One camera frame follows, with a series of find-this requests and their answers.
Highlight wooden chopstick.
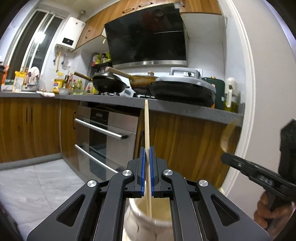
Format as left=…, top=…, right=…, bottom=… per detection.
left=144, top=99, right=152, bottom=218

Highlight gold fork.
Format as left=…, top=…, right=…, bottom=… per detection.
left=220, top=118, right=241, bottom=154

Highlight grey kitchen countertop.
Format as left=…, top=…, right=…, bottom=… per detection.
left=0, top=91, right=245, bottom=128

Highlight person's right hand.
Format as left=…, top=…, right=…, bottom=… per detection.
left=254, top=191, right=295, bottom=240

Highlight white ceramic utensil holder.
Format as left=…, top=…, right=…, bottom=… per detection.
left=122, top=197, right=174, bottom=240

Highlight wooden lower cabinets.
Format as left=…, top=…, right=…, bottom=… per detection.
left=1, top=93, right=228, bottom=187

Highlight wooden cabinets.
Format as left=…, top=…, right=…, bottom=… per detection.
left=76, top=0, right=222, bottom=48
left=1, top=93, right=228, bottom=187

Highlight stainless steel oven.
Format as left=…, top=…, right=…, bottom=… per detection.
left=74, top=105, right=140, bottom=182

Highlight white oil bottle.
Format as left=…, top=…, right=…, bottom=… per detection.
left=223, top=77, right=238, bottom=113

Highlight dark green appliance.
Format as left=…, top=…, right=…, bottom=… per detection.
left=202, top=76, right=225, bottom=110

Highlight grey electric griddle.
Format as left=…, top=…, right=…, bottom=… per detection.
left=149, top=67, right=216, bottom=108

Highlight black wok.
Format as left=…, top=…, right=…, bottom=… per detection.
left=74, top=72, right=128, bottom=93

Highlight black range hood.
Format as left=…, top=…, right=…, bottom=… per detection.
left=104, top=4, right=187, bottom=68

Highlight white water heater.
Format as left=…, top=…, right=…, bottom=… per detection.
left=56, top=17, right=85, bottom=51

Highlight window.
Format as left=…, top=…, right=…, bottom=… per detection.
left=6, top=10, right=63, bottom=79

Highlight wooden upper cabinets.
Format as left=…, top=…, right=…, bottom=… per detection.
left=76, top=0, right=222, bottom=48

